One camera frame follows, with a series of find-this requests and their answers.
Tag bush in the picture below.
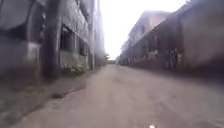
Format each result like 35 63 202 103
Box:
63 63 87 77

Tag tree trunk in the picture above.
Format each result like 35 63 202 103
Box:
40 0 63 80

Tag long brick building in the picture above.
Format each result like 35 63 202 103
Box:
116 0 224 75

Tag grey concrete building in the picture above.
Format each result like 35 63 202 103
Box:
0 0 108 78

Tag weedy dirt verge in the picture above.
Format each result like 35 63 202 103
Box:
0 65 107 128

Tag grey-brown paved road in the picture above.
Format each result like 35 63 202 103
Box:
9 63 224 128

